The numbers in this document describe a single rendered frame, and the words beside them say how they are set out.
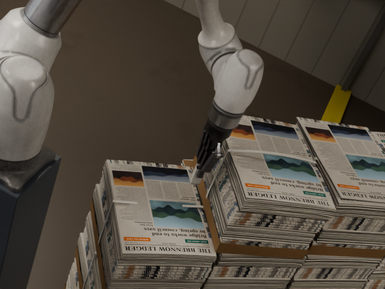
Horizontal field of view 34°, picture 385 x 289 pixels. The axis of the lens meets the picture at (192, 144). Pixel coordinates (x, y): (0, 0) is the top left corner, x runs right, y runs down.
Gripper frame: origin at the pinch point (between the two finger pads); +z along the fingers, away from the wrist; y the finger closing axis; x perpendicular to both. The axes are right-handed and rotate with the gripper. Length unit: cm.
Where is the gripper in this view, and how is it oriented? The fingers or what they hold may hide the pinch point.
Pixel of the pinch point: (197, 174)
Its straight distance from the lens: 184.3
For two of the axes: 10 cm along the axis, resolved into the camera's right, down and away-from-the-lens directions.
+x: -9.2, -0.9, -3.8
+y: -2.3, -6.6, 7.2
